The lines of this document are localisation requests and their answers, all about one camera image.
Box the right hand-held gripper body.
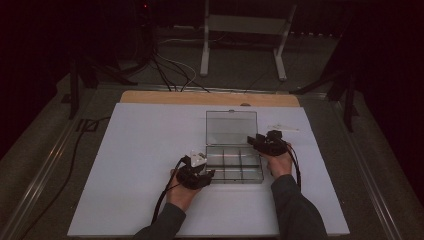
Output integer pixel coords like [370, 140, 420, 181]
[254, 123, 301, 157]

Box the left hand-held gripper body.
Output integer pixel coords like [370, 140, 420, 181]
[175, 150, 208, 191]

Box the clear plastic compartment box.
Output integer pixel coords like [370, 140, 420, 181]
[204, 109, 265, 185]

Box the person's right hand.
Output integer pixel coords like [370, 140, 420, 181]
[263, 143, 294, 179]

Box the person's left hand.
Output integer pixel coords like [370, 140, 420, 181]
[165, 168, 201, 213]

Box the white table cover sheet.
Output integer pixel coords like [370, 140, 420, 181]
[67, 102, 350, 238]

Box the black floor stand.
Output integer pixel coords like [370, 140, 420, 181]
[68, 56, 138, 120]
[289, 69, 359, 133]

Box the black red right gripper cable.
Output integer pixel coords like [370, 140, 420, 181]
[284, 143, 303, 193]

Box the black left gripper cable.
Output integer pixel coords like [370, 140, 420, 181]
[151, 155, 188, 225]

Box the white floor cable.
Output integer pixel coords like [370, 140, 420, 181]
[156, 53, 198, 92]

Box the black floor cable bundle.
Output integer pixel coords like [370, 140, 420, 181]
[151, 49, 211, 94]

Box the metal floor rail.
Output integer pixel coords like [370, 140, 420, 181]
[0, 116, 88, 240]
[333, 99, 404, 240]

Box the grey metal stand frame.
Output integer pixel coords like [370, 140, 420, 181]
[199, 0, 298, 82]

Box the long black floor cable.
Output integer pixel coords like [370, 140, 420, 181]
[19, 115, 112, 240]

